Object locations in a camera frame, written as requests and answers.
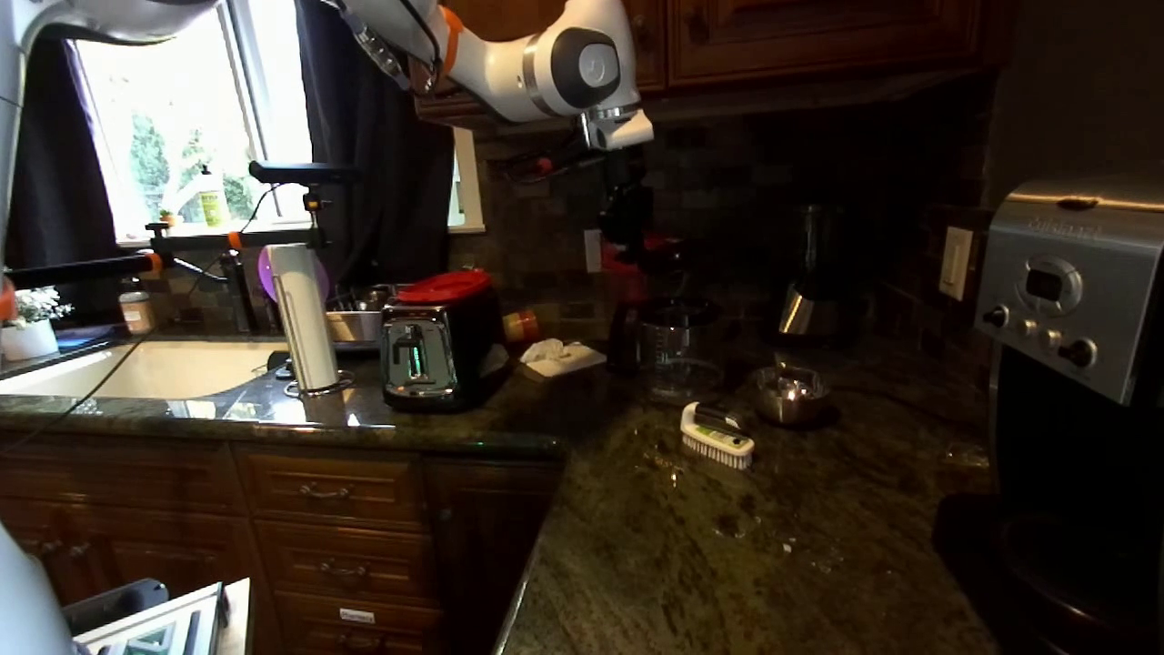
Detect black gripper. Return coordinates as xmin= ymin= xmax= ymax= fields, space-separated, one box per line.
xmin=600 ymin=148 xmax=655 ymax=279

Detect black camera on stand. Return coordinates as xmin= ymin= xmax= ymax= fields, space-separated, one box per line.
xmin=246 ymin=161 xmax=361 ymax=218

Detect white folded cloth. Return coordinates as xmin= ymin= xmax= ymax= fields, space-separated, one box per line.
xmin=520 ymin=340 xmax=602 ymax=377

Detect white wall outlet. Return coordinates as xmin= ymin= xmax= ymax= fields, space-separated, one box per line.
xmin=937 ymin=227 xmax=973 ymax=297

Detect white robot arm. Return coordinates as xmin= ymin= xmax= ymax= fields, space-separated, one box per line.
xmin=0 ymin=0 xmax=655 ymax=238

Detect silver black coffee maker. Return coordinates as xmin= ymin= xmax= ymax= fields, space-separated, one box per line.
xmin=929 ymin=178 xmax=1164 ymax=655

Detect small white plastic object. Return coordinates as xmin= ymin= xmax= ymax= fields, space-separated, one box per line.
xmin=678 ymin=405 xmax=756 ymax=471

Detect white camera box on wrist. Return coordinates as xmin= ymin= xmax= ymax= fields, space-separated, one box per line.
xmin=583 ymin=110 xmax=655 ymax=154

